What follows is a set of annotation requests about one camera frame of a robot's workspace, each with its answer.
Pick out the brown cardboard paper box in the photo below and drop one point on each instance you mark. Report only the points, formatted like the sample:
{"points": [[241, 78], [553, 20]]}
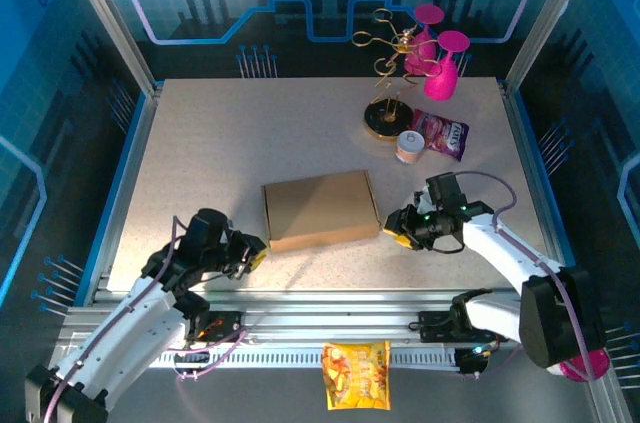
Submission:
{"points": [[320, 210]]}

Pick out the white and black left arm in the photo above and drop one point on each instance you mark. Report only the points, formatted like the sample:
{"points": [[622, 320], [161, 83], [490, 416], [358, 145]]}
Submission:
{"points": [[125, 338]]}

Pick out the purple snack packet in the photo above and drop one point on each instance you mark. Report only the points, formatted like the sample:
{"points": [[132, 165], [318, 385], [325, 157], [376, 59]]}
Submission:
{"points": [[445, 135]]}

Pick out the yellow chips bag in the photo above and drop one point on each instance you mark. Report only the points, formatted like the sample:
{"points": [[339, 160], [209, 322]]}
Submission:
{"points": [[356, 375]]}

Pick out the pink plastic cup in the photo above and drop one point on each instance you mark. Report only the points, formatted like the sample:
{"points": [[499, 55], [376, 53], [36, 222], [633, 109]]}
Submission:
{"points": [[597, 365]]}

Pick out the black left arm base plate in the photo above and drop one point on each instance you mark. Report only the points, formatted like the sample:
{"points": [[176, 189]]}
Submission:
{"points": [[225, 323]]}

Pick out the aluminium front rail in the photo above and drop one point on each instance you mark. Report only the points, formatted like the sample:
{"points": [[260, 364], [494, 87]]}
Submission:
{"points": [[325, 313]]}

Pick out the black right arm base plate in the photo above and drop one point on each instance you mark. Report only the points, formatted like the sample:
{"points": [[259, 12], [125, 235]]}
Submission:
{"points": [[435, 325]]}

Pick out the aluminium frame post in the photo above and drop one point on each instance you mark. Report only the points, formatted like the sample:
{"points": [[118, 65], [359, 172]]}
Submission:
{"points": [[545, 13], [105, 18]]}

